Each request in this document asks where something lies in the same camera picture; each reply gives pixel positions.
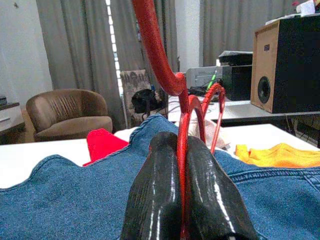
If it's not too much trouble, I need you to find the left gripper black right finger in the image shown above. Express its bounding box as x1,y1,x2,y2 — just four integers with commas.
185,136,260,240

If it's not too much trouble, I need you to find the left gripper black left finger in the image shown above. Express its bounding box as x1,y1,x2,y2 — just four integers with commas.
119,131,185,240

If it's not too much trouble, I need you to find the blue denim jacket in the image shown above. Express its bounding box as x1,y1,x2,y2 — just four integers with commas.
0,113,320,240

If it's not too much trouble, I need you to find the red plastic clothes hanger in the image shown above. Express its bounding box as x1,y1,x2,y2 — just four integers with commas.
130,0,227,240

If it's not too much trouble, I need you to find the cream white cloth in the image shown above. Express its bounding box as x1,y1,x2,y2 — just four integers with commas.
186,119,231,151

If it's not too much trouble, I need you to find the red cloth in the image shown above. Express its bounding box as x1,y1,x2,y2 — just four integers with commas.
81,127,130,168

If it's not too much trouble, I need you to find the orange button shirt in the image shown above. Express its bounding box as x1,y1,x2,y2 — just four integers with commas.
234,142,320,169

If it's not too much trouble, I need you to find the black backpack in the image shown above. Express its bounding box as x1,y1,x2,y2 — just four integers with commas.
131,88,165,115

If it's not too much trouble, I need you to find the grey office desk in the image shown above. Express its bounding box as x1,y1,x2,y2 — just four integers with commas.
167,94,320,127

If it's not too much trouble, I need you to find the patterned fabric chair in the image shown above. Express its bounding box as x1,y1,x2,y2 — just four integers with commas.
119,69,152,127

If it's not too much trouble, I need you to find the brown armchair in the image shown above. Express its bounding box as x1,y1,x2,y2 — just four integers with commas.
25,88,114,143

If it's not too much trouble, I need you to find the green pen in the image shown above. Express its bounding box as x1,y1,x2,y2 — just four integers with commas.
206,69,219,91

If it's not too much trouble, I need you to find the black box device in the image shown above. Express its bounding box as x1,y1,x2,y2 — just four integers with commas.
218,50,254,102

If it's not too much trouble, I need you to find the grey printer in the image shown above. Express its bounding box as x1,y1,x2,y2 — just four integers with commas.
185,65,224,89

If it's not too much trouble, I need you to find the white table with black legs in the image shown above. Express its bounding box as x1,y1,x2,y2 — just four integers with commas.
0,123,320,190

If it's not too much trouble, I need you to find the grey curtain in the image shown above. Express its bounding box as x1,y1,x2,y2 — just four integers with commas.
199,0,303,68
35,0,118,126
109,0,179,126

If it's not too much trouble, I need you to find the wooden speaker with black front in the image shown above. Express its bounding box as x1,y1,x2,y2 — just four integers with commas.
250,14,320,115

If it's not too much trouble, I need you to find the white drawer cabinet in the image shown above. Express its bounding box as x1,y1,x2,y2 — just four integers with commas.
0,95,26,138

